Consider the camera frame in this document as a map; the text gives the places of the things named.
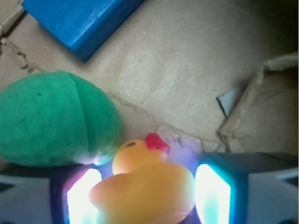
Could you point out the yellow rubber duck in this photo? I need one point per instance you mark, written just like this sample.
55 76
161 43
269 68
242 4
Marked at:
144 188

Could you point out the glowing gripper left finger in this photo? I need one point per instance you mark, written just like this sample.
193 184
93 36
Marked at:
57 195

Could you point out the green foam ball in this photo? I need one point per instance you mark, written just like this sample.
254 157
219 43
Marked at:
57 119

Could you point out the blue wooden block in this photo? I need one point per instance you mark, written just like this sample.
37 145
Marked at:
82 26

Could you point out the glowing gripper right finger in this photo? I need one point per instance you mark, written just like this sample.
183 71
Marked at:
247 188

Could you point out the brown paper-lined bin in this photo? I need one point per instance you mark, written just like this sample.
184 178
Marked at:
196 72

